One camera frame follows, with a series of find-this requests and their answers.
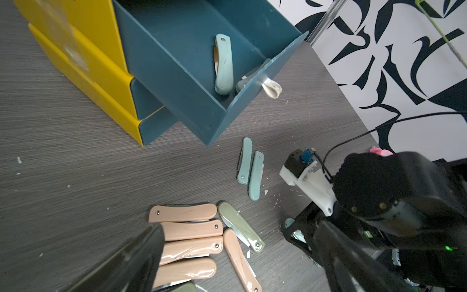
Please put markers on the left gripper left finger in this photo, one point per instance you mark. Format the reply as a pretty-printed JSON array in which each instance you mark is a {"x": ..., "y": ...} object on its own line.
[{"x": 132, "y": 268}]

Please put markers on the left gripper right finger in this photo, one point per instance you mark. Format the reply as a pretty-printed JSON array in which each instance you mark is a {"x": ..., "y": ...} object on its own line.
[{"x": 343, "y": 261}]

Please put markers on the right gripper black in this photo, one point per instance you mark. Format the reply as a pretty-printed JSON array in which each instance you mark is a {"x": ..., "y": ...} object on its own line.
[{"x": 406, "y": 212}]

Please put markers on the teal drawer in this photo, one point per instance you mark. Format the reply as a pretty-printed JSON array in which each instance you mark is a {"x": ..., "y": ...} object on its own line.
[{"x": 169, "y": 49}]

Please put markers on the yellow teal drawer cabinet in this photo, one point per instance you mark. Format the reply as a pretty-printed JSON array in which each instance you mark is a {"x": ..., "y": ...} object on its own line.
[{"x": 82, "y": 40}]

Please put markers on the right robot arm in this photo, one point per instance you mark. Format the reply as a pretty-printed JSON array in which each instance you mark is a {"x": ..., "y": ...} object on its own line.
[{"x": 383, "y": 223}]

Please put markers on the pink alarm clock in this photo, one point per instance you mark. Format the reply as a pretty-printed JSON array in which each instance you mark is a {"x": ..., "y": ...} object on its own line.
[{"x": 380, "y": 152}]

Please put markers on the olive folding knife centre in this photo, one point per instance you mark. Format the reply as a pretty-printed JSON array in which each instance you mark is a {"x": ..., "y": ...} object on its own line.
[{"x": 182, "y": 287}]

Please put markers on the olive folding knife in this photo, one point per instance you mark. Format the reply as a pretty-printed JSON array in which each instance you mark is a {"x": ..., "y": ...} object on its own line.
[
  {"x": 243, "y": 230},
  {"x": 182, "y": 287}
]

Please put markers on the pink folding knife top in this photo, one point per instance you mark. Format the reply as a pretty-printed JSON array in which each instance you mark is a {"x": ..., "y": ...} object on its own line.
[{"x": 179, "y": 213}]

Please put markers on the pink folding knife upright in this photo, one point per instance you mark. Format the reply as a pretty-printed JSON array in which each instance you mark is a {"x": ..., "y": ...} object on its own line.
[{"x": 239, "y": 262}]

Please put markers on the olive folding knife right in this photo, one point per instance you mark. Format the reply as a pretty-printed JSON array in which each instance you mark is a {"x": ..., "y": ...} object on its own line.
[{"x": 243, "y": 230}]

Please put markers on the green hanging hoop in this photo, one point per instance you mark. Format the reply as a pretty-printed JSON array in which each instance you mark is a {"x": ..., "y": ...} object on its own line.
[{"x": 443, "y": 36}]

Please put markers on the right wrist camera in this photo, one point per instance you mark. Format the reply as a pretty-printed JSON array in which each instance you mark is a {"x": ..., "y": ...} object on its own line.
[{"x": 304, "y": 170}]

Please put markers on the aluminium frame rail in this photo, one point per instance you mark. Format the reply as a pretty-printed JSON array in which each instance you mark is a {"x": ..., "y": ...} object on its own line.
[{"x": 332, "y": 12}]

